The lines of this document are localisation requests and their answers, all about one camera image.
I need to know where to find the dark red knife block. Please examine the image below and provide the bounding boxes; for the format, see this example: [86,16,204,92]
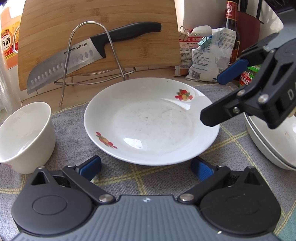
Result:
[236,9,264,55]

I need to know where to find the dark soy sauce bottle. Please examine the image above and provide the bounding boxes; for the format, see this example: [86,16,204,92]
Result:
[220,0,241,67]

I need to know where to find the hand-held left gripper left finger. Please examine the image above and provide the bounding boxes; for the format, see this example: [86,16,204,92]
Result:
[30,155,116,204]

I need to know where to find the white bowl with pink flowers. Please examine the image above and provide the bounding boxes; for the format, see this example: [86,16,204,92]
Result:
[0,101,56,174]

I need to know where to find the white bowls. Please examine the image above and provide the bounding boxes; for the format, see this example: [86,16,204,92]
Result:
[245,111,296,164]

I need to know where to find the grey and teal checked cloth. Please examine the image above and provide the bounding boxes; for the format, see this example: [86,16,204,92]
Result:
[0,82,296,241]

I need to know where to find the green-lidded sauce jar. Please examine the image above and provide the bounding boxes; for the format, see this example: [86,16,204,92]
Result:
[238,65,262,88]

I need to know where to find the teal binder clip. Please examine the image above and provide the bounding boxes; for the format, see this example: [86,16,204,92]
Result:
[198,36,213,50]

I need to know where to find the red and white seasoning bag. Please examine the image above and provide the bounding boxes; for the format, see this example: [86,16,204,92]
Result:
[174,38,199,77]

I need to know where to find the black-handled kitchen knife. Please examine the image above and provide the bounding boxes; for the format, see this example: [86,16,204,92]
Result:
[26,22,162,95]

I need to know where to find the bamboo cutting board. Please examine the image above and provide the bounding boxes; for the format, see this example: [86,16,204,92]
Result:
[17,0,182,91]

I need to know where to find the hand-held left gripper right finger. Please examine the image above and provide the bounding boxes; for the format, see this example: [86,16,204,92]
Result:
[178,156,265,204]

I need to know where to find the white crumpled seasoning bag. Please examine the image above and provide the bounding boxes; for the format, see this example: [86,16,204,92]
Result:
[185,27,240,82]

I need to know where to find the orange cooking wine jug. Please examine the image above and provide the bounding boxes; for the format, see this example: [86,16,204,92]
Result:
[0,0,26,70]

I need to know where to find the metal wire rack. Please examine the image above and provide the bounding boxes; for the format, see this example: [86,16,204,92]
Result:
[54,21,136,107]

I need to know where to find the white clipped bag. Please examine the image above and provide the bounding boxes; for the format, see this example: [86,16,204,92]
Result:
[190,26,212,37]

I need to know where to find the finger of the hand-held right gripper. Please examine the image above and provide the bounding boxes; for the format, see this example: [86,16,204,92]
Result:
[217,32,281,85]
[200,43,289,129]

